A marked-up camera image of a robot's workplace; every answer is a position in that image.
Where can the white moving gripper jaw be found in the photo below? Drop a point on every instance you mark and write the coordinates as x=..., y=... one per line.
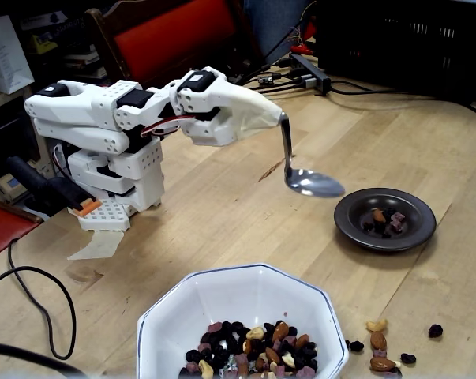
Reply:
x=214, y=130

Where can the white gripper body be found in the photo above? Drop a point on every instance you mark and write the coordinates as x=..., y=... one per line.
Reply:
x=238, y=103

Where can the white fixed gripper jaw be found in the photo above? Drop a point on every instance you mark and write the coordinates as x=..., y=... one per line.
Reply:
x=249, y=104

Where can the bent metal spoon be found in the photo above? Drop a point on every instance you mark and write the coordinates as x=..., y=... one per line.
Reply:
x=312, y=183

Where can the small trail mix portion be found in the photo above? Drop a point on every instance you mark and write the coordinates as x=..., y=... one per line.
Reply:
x=378, y=215

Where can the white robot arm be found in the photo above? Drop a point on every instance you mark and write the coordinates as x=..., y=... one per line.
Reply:
x=76, y=102

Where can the white octagonal bowl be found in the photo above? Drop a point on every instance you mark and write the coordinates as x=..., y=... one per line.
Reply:
x=229, y=300

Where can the brown round plate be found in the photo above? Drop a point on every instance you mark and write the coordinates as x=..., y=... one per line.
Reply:
x=415, y=233

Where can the beige masking tape wrap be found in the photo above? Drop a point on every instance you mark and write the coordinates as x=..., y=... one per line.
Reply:
x=257, y=114

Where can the small silver usb adapter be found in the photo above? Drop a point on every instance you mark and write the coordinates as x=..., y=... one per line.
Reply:
x=266, y=80

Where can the red cushioned wooden chair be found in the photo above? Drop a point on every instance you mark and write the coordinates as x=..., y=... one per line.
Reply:
x=4, y=233
x=170, y=35

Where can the grey usb hub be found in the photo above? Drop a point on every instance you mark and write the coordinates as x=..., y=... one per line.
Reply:
x=308, y=71

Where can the red alligator clip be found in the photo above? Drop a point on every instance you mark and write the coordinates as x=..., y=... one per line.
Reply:
x=302, y=49

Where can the blue grey panel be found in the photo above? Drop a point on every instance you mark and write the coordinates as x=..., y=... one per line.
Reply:
x=277, y=23

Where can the stack of books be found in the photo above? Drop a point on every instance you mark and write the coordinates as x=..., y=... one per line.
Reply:
x=83, y=59

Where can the black plastic crate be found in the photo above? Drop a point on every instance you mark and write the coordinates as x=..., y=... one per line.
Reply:
x=379, y=51

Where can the beige masking tape scrap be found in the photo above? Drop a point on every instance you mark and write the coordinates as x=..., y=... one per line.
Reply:
x=99, y=245

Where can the yellow black small box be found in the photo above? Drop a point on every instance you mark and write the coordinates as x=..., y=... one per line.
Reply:
x=44, y=43

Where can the black clamp with orange pad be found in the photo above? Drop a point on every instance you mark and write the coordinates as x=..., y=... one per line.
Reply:
x=60, y=189

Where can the dark printed box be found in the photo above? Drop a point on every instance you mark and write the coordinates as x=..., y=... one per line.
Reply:
x=44, y=19

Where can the white cardboard box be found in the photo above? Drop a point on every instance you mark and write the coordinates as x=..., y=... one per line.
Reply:
x=6, y=55

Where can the cream wooden shelf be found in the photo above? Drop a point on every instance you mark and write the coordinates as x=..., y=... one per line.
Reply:
x=1, y=100

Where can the beige handheld meter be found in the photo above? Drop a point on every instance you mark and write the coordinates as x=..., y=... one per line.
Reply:
x=8, y=187

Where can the trail mix heap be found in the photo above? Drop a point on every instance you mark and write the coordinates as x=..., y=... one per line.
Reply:
x=261, y=351

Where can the pale cashew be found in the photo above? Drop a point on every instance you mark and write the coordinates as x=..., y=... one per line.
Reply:
x=375, y=326

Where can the dark raisin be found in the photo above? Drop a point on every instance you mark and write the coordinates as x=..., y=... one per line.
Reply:
x=435, y=331
x=356, y=346
x=408, y=359

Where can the brown almond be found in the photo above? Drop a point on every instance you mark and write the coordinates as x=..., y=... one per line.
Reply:
x=381, y=365
x=378, y=341

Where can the small nut bit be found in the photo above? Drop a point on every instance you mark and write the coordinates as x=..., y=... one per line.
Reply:
x=396, y=363

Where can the dark purple candy piece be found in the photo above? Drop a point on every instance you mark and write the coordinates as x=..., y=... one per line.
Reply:
x=395, y=374

